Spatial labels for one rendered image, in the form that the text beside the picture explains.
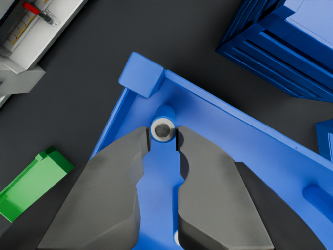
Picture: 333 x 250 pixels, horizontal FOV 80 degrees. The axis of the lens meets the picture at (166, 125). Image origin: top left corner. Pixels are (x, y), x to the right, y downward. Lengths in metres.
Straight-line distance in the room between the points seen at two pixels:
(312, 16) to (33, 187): 0.94
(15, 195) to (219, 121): 0.89
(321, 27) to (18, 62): 0.70
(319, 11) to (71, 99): 0.68
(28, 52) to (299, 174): 0.67
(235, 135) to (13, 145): 0.81
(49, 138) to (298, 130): 0.87
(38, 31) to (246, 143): 0.61
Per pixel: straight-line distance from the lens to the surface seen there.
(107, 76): 0.71
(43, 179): 0.89
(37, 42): 0.69
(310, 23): 0.42
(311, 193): 0.25
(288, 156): 0.23
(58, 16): 0.67
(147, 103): 0.19
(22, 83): 0.75
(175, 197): 0.20
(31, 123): 0.84
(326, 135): 0.82
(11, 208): 1.01
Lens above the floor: 0.67
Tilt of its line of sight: 77 degrees down
